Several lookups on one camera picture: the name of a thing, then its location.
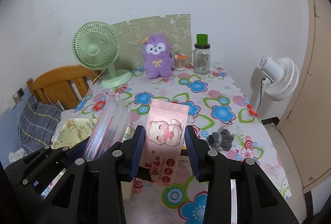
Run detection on green desk fan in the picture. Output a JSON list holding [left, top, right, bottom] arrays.
[[72, 21, 132, 89]]

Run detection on crumpled white cloth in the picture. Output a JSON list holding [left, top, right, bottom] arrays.
[[8, 148, 28, 163]]

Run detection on floral tablecloth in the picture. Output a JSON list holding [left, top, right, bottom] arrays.
[[70, 65, 291, 223]]

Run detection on grey plaid pillow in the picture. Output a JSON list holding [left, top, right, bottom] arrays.
[[18, 96, 63, 155]]

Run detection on yellow fabric storage box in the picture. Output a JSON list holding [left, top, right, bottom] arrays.
[[51, 118, 98, 149]]

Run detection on purple plush toy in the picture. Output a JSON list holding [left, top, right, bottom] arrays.
[[141, 34, 174, 79]]

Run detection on white floor fan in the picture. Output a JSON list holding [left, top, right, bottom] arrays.
[[258, 56, 300, 101]]

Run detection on dark grey gloves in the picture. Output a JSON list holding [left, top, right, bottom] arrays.
[[207, 129, 234, 152]]

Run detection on clear plastic packet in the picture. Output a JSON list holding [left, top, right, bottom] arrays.
[[83, 95, 130, 161]]

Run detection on small cup orange item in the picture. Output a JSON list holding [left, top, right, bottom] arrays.
[[174, 53, 188, 71]]

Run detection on glass jar green lid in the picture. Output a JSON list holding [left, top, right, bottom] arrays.
[[194, 34, 210, 75]]

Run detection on beige wardrobe door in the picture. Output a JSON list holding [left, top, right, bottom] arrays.
[[277, 0, 330, 193]]

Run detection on green patterned backboard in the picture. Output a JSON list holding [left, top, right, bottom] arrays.
[[113, 14, 192, 70]]

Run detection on pink cat wet wipes pack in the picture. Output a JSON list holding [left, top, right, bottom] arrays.
[[139, 99, 189, 187]]

